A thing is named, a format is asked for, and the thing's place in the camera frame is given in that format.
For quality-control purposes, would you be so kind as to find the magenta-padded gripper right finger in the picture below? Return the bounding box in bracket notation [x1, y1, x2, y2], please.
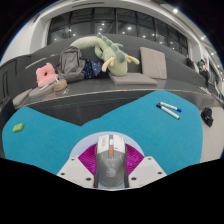
[125, 143, 168, 188]

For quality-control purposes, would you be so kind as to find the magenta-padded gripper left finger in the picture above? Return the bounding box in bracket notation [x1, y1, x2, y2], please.
[56, 143, 98, 188]

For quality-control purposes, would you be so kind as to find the grey and white computer mouse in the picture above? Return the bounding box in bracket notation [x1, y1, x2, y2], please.
[93, 133, 130, 189]

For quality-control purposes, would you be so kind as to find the white marker with blue cap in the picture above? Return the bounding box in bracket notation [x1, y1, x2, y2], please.
[159, 101, 183, 113]

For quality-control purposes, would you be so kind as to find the green eraser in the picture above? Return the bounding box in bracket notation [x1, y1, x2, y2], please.
[12, 122, 25, 134]

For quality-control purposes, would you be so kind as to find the black bag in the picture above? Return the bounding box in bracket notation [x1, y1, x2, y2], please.
[200, 107, 215, 128]

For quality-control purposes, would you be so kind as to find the flat grey seat cushion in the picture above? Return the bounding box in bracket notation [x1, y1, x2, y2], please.
[12, 88, 34, 108]
[28, 83, 56, 99]

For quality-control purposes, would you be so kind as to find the large flat grey cushion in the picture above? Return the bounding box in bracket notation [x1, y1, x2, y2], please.
[108, 72, 159, 87]

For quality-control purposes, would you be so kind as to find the pink plush toy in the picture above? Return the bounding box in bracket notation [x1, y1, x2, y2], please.
[35, 62, 59, 88]

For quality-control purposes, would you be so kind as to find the dark blue patterned bag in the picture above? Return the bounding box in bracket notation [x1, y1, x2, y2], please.
[82, 59, 104, 80]

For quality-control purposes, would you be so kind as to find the grey backpack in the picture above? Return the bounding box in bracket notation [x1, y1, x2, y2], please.
[56, 45, 88, 84]

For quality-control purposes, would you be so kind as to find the upright grey cushion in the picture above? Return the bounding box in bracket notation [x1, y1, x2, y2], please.
[139, 46, 168, 80]

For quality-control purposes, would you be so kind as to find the green dragon plush toy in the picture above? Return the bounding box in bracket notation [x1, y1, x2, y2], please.
[69, 32, 141, 77]

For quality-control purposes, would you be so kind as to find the person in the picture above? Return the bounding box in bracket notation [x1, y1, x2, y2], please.
[196, 58, 211, 81]

